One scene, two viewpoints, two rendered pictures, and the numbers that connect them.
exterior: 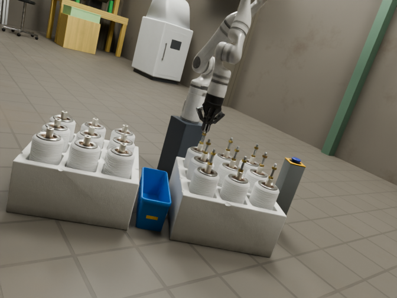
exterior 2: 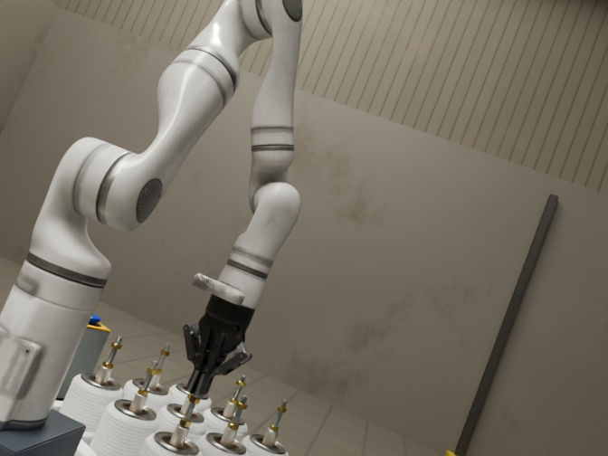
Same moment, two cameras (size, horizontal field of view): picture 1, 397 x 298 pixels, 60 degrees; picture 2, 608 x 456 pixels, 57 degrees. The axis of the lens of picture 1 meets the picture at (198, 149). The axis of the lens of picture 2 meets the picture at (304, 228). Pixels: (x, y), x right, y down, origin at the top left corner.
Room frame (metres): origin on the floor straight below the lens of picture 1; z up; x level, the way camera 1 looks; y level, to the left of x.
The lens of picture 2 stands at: (1.92, 0.76, 0.57)
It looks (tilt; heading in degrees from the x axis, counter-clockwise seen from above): 5 degrees up; 231
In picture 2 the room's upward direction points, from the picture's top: 22 degrees clockwise
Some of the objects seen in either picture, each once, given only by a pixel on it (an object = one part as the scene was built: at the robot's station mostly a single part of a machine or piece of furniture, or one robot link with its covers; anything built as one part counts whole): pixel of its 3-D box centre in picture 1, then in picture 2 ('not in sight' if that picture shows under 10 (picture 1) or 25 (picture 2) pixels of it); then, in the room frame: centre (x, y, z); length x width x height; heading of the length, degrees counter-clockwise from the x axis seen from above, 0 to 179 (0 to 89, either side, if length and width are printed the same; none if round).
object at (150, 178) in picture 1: (152, 197); not in sight; (1.23, 0.12, 0.06); 0.30 x 0.11 x 0.12; 13
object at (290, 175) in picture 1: (282, 194); (57, 393); (1.43, -0.41, 0.16); 0.07 x 0.07 x 0.31; 12
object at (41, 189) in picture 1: (82, 174); not in sight; (1.19, 0.39, 0.09); 0.39 x 0.39 x 0.18; 15
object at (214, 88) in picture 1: (215, 86); (236, 280); (1.41, 0.00, 0.53); 0.11 x 0.09 x 0.06; 26
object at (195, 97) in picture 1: (194, 104); (35, 341); (1.69, 0.08, 0.39); 0.09 x 0.09 x 0.17; 41
